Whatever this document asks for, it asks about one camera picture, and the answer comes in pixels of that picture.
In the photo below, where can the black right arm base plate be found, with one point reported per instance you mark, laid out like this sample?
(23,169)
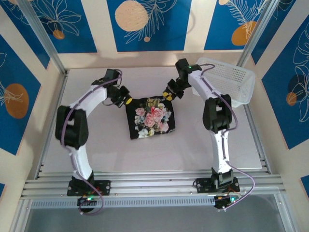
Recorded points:
(202,184)

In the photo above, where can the aluminium frame post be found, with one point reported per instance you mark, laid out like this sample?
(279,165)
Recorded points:
(41,33)
(258,31)

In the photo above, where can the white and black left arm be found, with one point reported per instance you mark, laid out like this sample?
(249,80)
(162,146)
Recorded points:
(77,120)

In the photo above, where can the white perforated plastic basket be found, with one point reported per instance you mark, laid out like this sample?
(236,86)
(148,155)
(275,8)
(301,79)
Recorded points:
(229,79)

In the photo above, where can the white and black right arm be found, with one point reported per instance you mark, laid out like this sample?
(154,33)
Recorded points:
(217,116)

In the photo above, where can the aluminium cross rails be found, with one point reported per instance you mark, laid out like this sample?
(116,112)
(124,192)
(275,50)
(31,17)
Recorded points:
(149,180)

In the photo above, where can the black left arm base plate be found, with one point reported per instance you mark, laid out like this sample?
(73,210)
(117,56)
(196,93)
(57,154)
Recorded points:
(103,187)

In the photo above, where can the black floral print t-shirt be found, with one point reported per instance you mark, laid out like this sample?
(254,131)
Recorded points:
(150,118)

